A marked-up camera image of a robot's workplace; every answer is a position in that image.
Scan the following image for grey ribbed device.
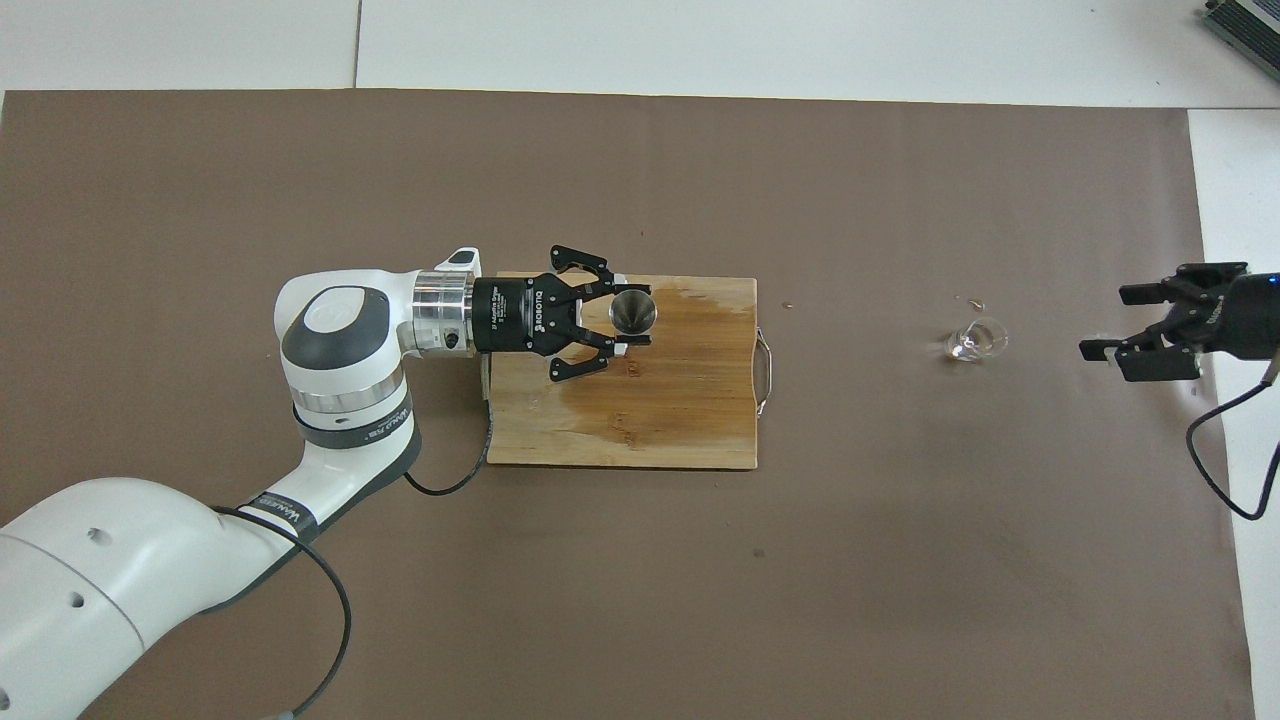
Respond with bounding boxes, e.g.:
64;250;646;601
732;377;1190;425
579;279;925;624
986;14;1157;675
1200;0;1280;56

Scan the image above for small clear glass cup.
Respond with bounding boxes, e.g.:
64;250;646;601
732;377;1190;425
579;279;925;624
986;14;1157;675
944;316;1009;366

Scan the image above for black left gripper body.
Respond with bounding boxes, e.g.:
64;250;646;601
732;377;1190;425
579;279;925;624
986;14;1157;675
473;276;583;359

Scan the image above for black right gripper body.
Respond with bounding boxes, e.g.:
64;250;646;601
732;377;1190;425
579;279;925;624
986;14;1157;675
1195;272;1280;361

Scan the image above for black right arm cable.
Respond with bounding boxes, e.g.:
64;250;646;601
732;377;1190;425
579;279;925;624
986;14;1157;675
1186;358;1280;522

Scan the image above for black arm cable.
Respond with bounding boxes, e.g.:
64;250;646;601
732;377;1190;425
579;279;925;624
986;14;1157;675
1186;358;1280;522
210;350;496;719

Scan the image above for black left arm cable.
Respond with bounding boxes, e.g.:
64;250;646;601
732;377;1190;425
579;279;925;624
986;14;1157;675
210;350;496;719

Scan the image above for wooden cutting board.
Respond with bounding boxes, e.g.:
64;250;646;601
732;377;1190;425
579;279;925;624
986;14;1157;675
484;271;776;471

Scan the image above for steel double jigger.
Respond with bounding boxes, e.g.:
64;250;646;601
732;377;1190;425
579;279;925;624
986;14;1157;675
607;288;660;338

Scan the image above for brown paper table mat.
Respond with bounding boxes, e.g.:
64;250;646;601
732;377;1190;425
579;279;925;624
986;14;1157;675
0;88;1257;720

